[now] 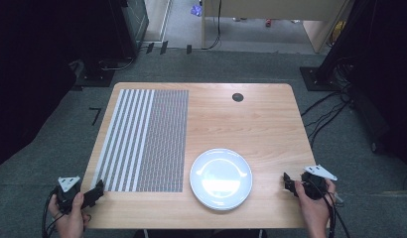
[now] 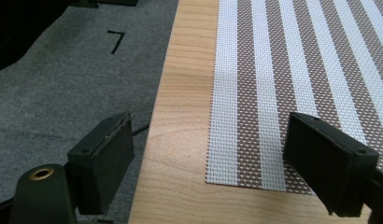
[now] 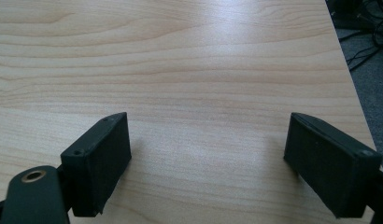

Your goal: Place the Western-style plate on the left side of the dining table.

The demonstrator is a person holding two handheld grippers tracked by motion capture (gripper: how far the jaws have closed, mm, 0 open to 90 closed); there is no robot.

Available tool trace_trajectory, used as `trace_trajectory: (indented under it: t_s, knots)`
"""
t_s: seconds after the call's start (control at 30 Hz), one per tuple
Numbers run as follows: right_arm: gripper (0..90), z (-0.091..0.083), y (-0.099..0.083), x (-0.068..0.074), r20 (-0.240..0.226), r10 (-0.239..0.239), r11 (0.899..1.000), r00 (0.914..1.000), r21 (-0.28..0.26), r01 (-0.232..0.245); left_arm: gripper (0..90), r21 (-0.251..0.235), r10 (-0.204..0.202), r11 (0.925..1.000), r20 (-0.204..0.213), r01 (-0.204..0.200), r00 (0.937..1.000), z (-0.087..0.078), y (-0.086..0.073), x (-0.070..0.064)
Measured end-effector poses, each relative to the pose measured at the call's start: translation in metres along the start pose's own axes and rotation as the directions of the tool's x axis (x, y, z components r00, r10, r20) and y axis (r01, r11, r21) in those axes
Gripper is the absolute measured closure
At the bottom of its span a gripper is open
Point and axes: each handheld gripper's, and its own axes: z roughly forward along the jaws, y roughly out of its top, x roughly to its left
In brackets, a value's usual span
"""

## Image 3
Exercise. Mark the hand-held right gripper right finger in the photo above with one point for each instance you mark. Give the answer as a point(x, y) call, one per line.
point(329, 161)

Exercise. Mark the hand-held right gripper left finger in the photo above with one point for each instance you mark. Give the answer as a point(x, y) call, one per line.
point(97, 161)

